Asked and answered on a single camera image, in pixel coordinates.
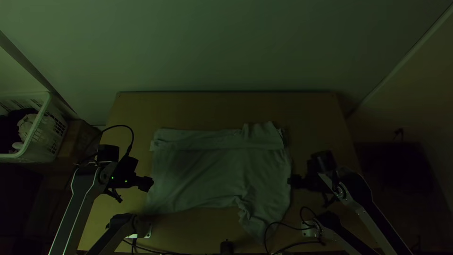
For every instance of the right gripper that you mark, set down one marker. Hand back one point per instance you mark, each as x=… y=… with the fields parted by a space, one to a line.
x=296 y=181

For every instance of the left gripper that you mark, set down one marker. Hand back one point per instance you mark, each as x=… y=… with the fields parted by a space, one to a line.
x=144 y=183

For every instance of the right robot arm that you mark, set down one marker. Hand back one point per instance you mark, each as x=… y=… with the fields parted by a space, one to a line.
x=357 y=207

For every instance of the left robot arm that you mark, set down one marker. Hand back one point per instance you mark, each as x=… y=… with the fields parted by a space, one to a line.
x=82 y=193

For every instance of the white t-shirt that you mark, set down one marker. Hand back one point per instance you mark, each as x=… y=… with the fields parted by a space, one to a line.
x=219 y=170

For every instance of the white laundry basket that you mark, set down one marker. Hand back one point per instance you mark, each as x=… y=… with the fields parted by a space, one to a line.
x=49 y=127

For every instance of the heap of clothes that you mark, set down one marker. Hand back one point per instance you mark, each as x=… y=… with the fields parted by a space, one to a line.
x=21 y=129

